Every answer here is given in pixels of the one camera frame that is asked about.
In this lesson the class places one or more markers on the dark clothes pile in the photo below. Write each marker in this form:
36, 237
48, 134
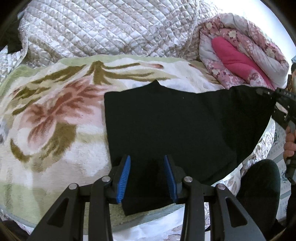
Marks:
11, 37

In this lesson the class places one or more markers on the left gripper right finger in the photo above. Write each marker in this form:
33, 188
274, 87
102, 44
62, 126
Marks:
228, 218

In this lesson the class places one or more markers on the quilted grey white bedspread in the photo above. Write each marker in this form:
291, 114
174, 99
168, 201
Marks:
53, 30

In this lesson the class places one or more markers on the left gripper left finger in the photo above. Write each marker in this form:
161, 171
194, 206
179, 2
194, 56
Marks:
65, 218

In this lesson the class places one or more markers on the black pants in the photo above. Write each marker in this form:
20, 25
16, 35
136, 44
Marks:
207, 134

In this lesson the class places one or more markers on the floral fleece blanket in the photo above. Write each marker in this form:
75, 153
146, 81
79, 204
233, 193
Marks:
53, 130

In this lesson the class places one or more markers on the pink floral folded comforter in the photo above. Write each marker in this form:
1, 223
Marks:
236, 52

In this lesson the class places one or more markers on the person's right hand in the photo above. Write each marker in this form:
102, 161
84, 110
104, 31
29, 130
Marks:
289, 146

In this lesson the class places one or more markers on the person's dark trouser leg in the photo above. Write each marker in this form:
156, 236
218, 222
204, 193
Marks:
259, 194

